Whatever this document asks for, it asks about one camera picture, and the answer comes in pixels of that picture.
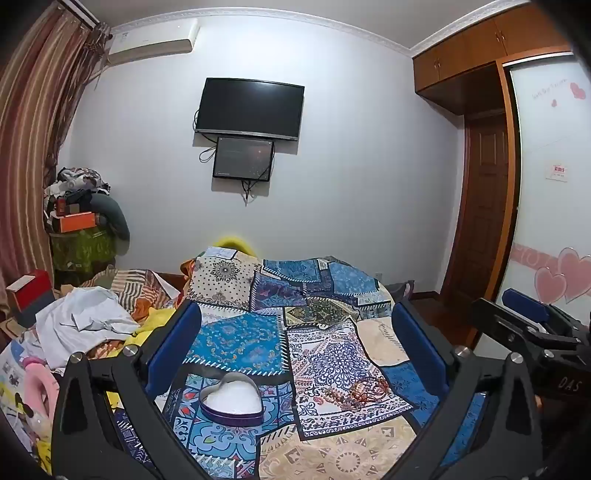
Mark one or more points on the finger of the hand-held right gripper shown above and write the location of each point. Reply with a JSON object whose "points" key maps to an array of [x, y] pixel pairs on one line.
{"points": [[508, 327], [526, 305]]}

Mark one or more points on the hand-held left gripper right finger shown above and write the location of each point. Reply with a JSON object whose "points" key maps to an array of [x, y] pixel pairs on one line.
{"points": [[415, 348]]}

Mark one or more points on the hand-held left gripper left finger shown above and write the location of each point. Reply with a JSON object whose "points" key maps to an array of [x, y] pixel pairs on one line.
{"points": [[178, 341]]}

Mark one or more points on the heart-shaped tin box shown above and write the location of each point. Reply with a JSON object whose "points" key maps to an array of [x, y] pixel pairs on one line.
{"points": [[233, 397]]}

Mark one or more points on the yellow cloth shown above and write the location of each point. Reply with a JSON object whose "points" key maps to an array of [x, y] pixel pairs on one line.
{"points": [[157, 321]]}

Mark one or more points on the cream fabric pouch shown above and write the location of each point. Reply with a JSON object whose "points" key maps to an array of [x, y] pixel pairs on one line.
{"points": [[381, 341]]}

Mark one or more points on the dark cloth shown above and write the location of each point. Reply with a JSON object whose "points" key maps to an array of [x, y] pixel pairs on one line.
{"points": [[400, 290]]}

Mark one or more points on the striped orange brown cloth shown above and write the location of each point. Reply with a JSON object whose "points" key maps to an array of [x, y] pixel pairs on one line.
{"points": [[138, 288]]}

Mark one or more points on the patchwork printed blanket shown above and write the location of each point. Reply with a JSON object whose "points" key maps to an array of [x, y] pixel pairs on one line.
{"points": [[258, 341]]}

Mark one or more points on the white cloth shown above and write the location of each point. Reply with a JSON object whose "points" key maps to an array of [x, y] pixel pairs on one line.
{"points": [[83, 318]]}

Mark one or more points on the white paper card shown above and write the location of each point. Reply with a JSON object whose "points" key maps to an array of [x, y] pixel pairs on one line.
{"points": [[219, 253]]}

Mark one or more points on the white heart-print wardrobe door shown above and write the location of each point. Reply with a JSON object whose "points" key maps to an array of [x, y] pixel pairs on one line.
{"points": [[549, 207]]}

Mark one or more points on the brown wooden door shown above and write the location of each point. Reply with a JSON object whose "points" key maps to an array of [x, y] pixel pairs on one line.
{"points": [[485, 207]]}

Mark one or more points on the yellow plastic object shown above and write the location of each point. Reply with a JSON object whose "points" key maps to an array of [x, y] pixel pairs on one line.
{"points": [[233, 242]]}

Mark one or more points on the red and white sticker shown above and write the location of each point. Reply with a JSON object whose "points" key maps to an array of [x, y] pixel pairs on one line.
{"points": [[559, 171]]}

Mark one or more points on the pink plush item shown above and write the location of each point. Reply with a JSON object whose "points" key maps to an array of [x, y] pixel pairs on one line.
{"points": [[34, 383]]}

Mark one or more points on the red and white box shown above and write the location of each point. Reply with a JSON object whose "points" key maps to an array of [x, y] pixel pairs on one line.
{"points": [[32, 290]]}

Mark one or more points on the orange box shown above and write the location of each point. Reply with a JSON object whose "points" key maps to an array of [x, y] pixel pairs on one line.
{"points": [[76, 221]]}

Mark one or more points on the white printed plastic bag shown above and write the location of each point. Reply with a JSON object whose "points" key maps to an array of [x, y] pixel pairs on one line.
{"points": [[14, 374]]}

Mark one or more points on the pile of clothes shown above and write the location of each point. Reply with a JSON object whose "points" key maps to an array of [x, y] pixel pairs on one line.
{"points": [[76, 182]]}

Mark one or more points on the small black monitor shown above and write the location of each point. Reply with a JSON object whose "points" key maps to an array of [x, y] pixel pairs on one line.
{"points": [[242, 158]]}

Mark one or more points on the striped brown curtain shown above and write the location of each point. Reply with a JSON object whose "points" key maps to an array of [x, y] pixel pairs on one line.
{"points": [[32, 138]]}

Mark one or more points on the wooden overhead cabinet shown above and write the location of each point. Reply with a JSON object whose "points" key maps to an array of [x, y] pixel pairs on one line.
{"points": [[466, 60]]}

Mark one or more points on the white air conditioner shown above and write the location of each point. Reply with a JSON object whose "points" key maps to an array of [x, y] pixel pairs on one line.
{"points": [[152, 41]]}

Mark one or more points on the black wall television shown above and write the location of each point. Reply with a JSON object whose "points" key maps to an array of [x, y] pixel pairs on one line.
{"points": [[249, 108]]}

